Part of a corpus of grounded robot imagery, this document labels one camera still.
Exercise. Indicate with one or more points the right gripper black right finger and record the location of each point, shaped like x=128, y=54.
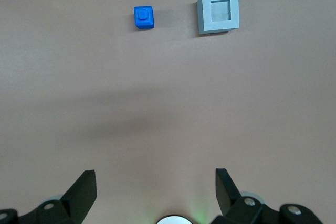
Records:
x=228, y=197

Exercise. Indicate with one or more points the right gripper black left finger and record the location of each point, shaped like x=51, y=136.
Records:
x=78, y=197

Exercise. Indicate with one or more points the blue plastic block part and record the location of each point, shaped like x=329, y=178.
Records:
x=144, y=16

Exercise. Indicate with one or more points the gray square base with socket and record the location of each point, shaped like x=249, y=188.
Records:
x=207, y=24

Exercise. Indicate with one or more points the brown table cover mat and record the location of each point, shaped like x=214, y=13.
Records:
x=168, y=90

